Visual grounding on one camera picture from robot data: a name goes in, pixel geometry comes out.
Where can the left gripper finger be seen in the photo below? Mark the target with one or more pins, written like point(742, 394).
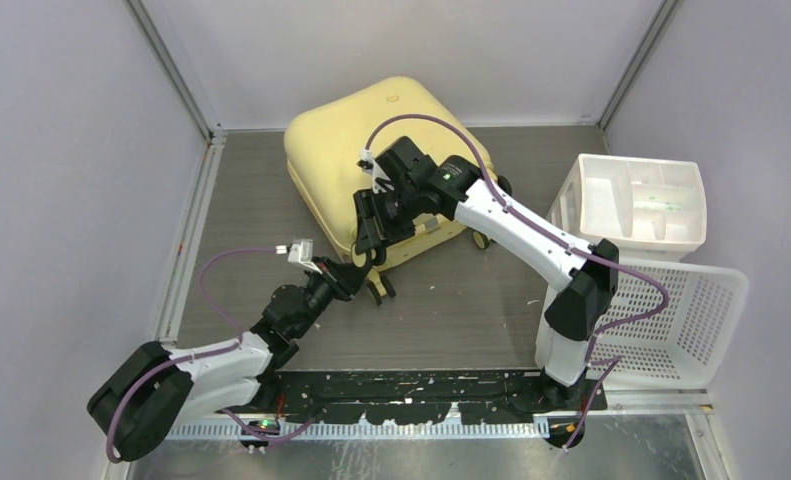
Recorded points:
point(349, 272)
point(354, 288)

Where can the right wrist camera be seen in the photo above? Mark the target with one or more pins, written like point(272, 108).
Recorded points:
point(380, 182)

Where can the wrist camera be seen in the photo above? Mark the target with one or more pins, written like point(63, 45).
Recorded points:
point(299, 253)
point(380, 182)

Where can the yellow hard-shell suitcase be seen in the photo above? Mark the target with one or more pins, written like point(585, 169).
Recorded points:
point(323, 146)

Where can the slotted metal cable duct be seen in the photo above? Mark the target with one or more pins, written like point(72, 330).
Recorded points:
point(216, 429)

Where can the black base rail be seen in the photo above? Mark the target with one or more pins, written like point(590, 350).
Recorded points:
point(412, 397)

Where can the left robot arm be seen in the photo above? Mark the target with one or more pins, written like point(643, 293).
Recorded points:
point(156, 388)

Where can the white divided organizer tray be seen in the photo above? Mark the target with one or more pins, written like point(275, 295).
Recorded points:
point(650, 208)

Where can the white perforated plastic basket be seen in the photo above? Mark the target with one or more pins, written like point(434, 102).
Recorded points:
point(652, 325)

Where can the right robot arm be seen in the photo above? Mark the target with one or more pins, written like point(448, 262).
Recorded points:
point(534, 252)

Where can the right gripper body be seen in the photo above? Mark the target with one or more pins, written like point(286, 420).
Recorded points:
point(396, 212)

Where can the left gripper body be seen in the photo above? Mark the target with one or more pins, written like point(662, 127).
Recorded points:
point(329, 283)

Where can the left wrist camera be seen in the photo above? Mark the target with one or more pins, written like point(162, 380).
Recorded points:
point(299, 253)

